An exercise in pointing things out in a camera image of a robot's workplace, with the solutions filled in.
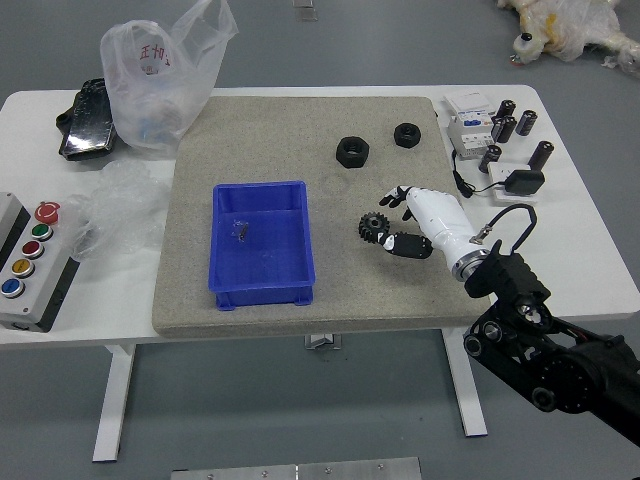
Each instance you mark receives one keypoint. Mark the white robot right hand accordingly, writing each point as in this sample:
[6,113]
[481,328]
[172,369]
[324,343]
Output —
[440,220]

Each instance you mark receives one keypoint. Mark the big black gear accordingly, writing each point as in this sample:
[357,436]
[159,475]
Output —
[367,230]

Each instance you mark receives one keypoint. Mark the blue plastic box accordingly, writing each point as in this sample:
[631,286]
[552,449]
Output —
[270,260]

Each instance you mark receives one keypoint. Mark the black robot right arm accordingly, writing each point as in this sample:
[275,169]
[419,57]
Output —
[505,280]

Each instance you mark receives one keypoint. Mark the small black hex nut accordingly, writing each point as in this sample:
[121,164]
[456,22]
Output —
[401,140]

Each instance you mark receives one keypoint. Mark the big black hex nut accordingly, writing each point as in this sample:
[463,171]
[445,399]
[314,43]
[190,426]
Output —
[350,162]

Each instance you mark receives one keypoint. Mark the grey push-button control box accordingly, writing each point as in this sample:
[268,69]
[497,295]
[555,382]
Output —
[30,305]

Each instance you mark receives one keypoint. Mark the white power socket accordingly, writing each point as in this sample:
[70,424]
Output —
[499,172]

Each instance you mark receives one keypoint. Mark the black cylindrical capacitor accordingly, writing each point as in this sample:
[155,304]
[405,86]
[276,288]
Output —
[507,109]
[510,128]
[541,155]
[526,123]
[497,130]
[490,159]

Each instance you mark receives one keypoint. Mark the white circuit breaker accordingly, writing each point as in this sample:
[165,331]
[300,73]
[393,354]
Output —
[467,135]

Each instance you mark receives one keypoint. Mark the black plug adapter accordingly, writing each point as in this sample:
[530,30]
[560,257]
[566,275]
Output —
[525,181]

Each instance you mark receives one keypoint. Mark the white table leg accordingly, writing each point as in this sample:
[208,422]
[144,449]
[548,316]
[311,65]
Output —
[112,400]
[467,395]

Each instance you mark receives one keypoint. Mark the grey-brown mat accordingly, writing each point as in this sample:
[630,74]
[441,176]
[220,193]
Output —
[280,140]

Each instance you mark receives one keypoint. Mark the plush toy in plastic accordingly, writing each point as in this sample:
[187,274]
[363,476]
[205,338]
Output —
[565,30]

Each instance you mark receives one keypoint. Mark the small metal floor plate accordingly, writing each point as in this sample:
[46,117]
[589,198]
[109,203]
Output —
[305,10]

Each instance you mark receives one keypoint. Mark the long grey metal plate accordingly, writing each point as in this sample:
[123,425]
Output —
[295,470]

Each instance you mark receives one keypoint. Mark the white plastic bag red print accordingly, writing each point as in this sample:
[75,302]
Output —
[150,100]

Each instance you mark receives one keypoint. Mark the crumpled clear plastic wrap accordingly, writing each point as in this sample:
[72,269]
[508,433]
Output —
[120,210]

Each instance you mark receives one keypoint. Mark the black plastic tray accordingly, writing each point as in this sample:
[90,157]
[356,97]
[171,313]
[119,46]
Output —
[87,125]

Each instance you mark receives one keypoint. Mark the metal under-table bracket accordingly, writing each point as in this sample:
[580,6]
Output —
[323,341]

